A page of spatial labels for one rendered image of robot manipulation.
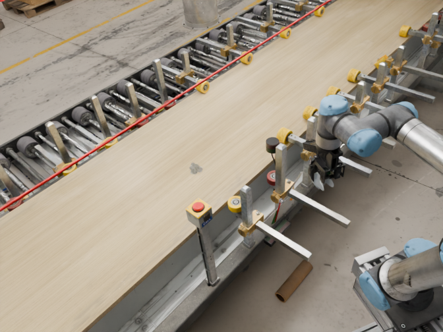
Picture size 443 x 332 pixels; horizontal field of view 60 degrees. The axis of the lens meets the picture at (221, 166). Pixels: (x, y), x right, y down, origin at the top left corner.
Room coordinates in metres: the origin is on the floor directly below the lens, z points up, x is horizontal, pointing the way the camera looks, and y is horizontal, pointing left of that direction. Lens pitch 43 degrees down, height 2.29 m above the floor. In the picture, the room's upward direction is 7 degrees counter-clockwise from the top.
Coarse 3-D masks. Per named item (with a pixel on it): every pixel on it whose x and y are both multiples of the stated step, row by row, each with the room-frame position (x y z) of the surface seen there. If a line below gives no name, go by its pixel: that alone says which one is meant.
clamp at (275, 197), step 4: (288, 184) 1.30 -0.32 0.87; (288, 188) 1.28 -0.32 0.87; (292, 188) 1.30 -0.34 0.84; (276, 192) 1.26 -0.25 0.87; (284, 192) 1.25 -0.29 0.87; (272, 196) 1.25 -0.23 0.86; (276, 196) 1.24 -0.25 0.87; (280, 196) 1.24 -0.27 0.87; (272, 200) 1.25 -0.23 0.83; (276, 200) 1.23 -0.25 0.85
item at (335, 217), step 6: (294, 192) 1.25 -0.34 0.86; (294, 198) 1.24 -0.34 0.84; (300, 198) 1.21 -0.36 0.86; (306, 198) 1.21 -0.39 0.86; (306, 204) 1.19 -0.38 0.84; (312, 204) 1.17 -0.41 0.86; (318, 204) 1.16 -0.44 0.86; (318, 210) 1.13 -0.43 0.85; (324, 210) 1.12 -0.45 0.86; (330, 210) 1.12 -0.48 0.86; (324, 216) 1.11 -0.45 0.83; (330, 216) 1.09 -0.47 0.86; (336, 216) 1.08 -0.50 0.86; (342, 216) 1.08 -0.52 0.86; (336, 222) 1.06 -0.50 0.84; (342, 222) 1.05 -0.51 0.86; (348, 222) 1.04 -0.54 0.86
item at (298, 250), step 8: (240, 216) 1.16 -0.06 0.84; (256, 224) 1.10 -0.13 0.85; (264, 224) 1.09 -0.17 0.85; (264, 232) 1.06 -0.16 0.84; (272, 232) 1.04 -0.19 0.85; (280, 240) 0.99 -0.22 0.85; (288, 240) 0.99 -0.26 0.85; (288, 248) 0.96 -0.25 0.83; (296, 248) 0.94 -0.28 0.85; (304, 248) 0.94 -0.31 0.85; (304, 256) 0.90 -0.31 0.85
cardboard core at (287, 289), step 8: (304, 264) 1.32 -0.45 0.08; (296, 272) 1.27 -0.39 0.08; (304, 272) 1.27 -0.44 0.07; (288, 280) 1.23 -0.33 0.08; (296, 280) 1.22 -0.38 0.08; (280, 288) 1.18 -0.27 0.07; (288, 288) 1.17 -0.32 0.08; (296, 288) 1.18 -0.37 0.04; (280, 296) 1.16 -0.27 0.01; (288, 296) 1.13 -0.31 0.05
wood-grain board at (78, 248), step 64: (384, 0) 3.31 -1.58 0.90; (256, 64) 2.47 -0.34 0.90; (320, 64) 2.37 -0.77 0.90; (192, 128) 1.81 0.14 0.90; (256, 128) 1.74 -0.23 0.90; (64, 192) 1.40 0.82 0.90; (128, 192) 1.35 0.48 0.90; (192, 192) 1.30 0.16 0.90; (0, 256) 1.05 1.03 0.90; (64, 256) 1.01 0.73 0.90; (128, 256) 0.97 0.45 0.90; (0, 320) 0.74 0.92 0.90; (64, 320) 0.71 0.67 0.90
